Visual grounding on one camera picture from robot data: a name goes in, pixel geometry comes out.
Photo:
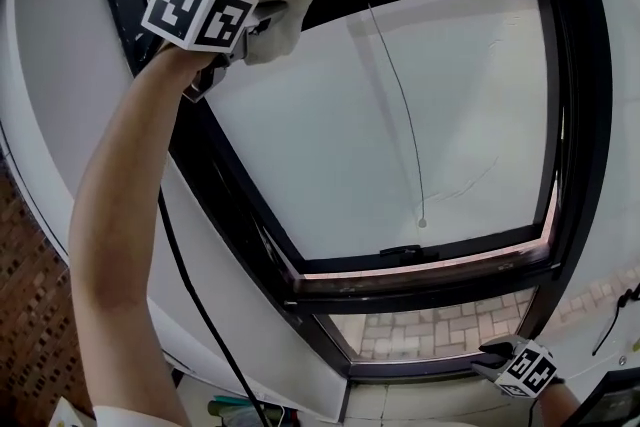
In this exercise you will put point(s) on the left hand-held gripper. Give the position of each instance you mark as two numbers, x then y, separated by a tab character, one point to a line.
195	10

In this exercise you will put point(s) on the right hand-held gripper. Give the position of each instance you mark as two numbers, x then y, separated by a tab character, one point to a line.
527	367

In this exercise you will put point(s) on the black framed window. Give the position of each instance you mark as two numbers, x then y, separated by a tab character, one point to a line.
585	115

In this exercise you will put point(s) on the person's right forearm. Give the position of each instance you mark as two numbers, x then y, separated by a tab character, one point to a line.
557	402

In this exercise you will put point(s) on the person's left forearm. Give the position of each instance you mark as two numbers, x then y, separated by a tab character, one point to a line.
120	240

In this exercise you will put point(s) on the frosted glass window sash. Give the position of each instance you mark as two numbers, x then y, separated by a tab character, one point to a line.
375	140

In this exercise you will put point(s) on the black sink cabinet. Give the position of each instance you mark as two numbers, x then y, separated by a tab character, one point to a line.
610	400

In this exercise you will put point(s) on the green cleaning bottles pile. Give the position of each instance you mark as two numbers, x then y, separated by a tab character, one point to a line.
235	412

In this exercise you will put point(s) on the person's white shirt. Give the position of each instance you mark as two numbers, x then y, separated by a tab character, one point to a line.
130	417

